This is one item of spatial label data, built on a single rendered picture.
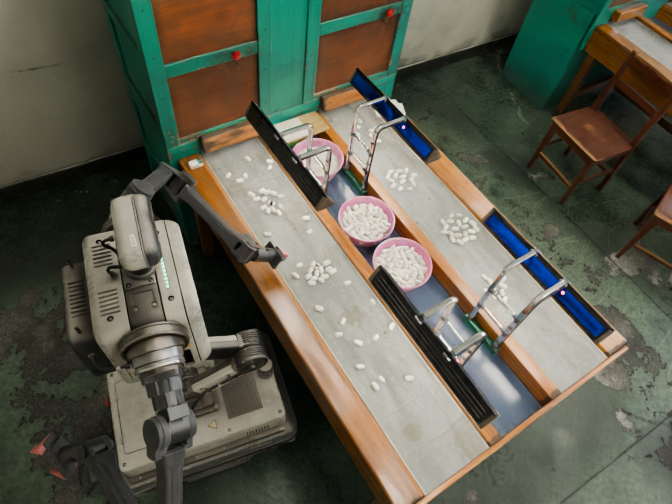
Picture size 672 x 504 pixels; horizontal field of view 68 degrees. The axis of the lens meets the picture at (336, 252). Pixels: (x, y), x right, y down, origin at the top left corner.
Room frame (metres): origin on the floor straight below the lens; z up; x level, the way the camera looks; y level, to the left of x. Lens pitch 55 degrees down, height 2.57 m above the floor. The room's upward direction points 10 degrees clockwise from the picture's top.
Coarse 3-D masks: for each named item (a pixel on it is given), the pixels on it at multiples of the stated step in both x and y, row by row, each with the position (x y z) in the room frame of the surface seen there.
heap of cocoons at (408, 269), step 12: (384, 252) 1.31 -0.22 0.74; (396, 252) 1.32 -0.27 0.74; (408, 252) 1.33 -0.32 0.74; (384, 264) 1.25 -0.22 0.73; (396, 264) 1.25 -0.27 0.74; (408, 264) 1.27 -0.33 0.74; (420, 264) 1.28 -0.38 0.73; (396, 276) 1.19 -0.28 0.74; (408, 276) 1.21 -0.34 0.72; (420, 276) 1.22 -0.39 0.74
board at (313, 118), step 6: (306, 114) 2.08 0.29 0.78; (312, 114) 2.09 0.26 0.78; (300, 120) 2.03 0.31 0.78; (306, 120) 2.03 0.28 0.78; (312, 120) 2.04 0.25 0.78; (318, 120) 2.05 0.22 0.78; (318, 126) 2.01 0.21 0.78; (324, 126) 2.01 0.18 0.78; (318, 132) 1.96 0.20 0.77; (300, 138) 1.89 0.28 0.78
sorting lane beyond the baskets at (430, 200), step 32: (384, 160) 1.88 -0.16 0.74; (416, 160) 1.93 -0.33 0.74; (416, 192) 1.70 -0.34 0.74; (448, 192) 1.74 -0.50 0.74; (416, 224) 1.50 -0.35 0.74; (448, 224) 1.54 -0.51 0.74; (480, 224) 1.57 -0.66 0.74; (448, 256) 1.35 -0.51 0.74; (480, 256) 1.38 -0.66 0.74; (480, 288) 1.21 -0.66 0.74; (512, 288) 1.24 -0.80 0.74; (512, 320) 1.08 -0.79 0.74; (544, 320) 1.11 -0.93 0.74; (544, 352) 0.96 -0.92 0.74; (576, 352) 0.98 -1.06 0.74
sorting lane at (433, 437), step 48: (240, 144) 1.81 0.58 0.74; (240, 192) 1.50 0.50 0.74; (288, 192) 1.56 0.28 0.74; (288, 240) 1.28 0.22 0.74; (336, 288) 1.08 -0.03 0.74; (384, 336) 0.90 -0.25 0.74; (384, 384) 0.70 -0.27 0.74; (432, 384) 0.73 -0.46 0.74; (384, 432) 0.52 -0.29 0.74; (432, 432) 0.55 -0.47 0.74; (432, 480) 0.39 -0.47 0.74
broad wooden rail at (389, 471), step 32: (192, 160) 1.62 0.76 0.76; (224, 192) 1.48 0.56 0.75; (256, 288) 1.01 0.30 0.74; (288, 288) 1.03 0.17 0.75; (288, 320) 0.88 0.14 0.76; (288, 352) 0.81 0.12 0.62; (320, 352) 0.77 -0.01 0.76; (320, 384) 0.65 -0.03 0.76; (352, 416) 0.55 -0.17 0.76; (352, 448) 0.46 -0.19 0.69; (384, 448) 0.46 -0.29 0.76; (384, 480) 0.36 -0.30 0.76
